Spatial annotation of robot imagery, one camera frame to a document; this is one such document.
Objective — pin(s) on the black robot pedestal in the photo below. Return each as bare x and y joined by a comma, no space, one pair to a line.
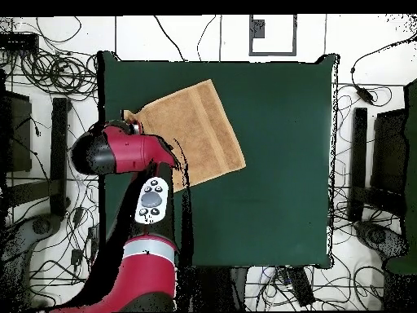
224,288

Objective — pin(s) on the grey rectangular floor frame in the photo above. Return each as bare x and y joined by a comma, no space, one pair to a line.
257,29

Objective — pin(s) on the black stand cross bar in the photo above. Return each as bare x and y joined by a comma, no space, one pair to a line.
381,199
32,192

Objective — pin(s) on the black stand leg bar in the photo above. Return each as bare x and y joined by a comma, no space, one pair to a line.
358,156
59,156

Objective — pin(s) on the black equipment box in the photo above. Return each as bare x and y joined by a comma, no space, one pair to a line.
19,137
391,146

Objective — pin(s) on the dark green table cloth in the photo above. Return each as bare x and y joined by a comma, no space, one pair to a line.
277,163

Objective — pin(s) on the small black plug adapter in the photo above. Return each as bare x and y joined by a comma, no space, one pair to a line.
79,215
76,257

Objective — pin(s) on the black power strip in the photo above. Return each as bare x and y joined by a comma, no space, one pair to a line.
93,241
301,287
19,41

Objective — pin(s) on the black power adapter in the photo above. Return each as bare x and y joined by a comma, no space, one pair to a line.
365,95

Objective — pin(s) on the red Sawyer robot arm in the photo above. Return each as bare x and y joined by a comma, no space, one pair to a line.
143,260

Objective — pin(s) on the tan terry towel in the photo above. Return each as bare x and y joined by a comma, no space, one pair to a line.
195,130

